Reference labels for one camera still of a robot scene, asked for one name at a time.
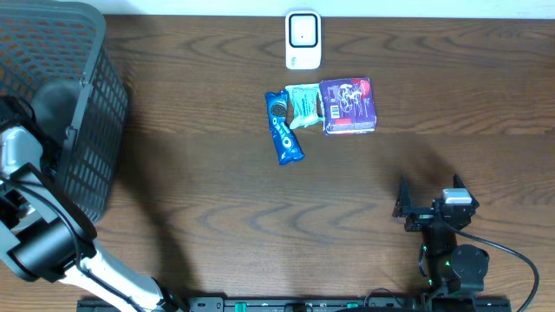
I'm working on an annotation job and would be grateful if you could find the blue Oreo cookie pack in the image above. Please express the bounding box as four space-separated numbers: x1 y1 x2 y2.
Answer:
264 90 305 166

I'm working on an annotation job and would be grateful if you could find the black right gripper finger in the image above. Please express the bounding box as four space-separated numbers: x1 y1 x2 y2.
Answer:
392 175 412 218
453 174 480 208

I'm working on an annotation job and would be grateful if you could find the grey plastic mesh basket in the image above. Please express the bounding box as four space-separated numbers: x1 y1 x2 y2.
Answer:
1 1 129 223

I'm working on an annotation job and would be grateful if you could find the mint green snack packet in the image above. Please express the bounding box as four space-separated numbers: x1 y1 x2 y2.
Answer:
285 83 324 129

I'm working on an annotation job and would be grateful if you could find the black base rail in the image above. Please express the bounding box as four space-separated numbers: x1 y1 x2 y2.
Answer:
76 296 513 312

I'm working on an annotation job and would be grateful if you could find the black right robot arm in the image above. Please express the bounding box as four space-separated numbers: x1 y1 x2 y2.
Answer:
392 175 489 300

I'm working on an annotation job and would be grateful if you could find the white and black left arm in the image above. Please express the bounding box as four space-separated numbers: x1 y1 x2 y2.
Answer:
1 95 190 311

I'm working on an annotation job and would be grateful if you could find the purple snack box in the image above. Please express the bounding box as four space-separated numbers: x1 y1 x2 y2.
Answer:
319 77 377 136

